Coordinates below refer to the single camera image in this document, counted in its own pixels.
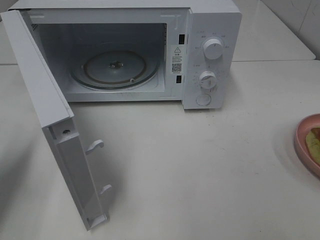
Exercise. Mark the white microwave oven body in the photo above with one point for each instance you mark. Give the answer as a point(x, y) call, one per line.
point(172, 30)

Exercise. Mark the lower white timer knob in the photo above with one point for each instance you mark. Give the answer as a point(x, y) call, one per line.
point(207, 80)

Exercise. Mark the upper white power knob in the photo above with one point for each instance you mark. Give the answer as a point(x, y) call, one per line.
point(213, 48)

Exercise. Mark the pink round plate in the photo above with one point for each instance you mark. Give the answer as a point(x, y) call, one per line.
point(300, 145)

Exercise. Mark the glass microwave turntable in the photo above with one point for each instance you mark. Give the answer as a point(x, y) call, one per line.
point(114, 69)

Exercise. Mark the white bread sandwich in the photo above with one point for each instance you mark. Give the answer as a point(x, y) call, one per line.
point(313, 144)

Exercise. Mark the round white door button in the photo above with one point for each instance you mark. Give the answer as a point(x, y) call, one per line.
point(203, 99)

